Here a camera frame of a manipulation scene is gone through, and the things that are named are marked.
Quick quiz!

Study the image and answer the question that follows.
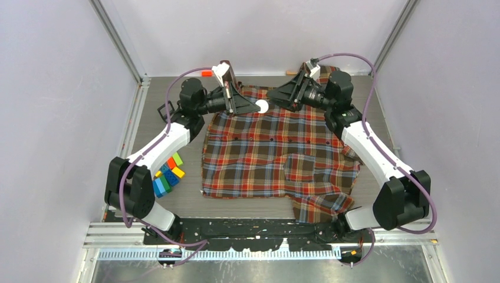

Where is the plaid flannel shirt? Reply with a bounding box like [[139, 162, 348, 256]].
[[201, 64, 362, 224]]

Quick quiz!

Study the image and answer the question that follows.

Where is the white round brooch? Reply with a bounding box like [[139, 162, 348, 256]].
[[255, 100, 269, 114]]

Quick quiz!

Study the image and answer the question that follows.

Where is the tan and green block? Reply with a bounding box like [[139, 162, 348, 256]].
[[285, 70, 299, 76]]

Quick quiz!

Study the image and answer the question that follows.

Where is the black case silver brooch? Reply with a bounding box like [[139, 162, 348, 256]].
[[157, 101, 176, 123]]

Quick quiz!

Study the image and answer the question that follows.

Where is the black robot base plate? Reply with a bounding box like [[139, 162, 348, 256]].
[[142, 218, 373, 252]]

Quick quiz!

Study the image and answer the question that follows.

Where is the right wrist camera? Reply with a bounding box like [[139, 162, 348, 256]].
[[304, 58, 321, 80]]

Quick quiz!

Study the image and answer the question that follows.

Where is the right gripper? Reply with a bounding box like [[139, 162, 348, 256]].
[[267, 70, 334, 113]]

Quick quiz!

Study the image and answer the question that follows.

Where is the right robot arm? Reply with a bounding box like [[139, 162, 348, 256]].
[[267, 71, 432, 242]]

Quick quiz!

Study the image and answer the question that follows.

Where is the pile of toy bricks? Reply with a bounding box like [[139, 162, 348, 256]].
[[153, 152, 185, 198]]

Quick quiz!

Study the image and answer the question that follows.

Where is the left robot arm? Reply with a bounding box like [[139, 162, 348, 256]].
[[104, 78, 269, 244]]

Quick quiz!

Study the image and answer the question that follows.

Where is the wooden metronome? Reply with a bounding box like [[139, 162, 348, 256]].
[[219, 60, 241, 91]]

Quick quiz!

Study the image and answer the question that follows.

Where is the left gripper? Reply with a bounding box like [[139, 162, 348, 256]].
[[196, 82, 259, 118]]

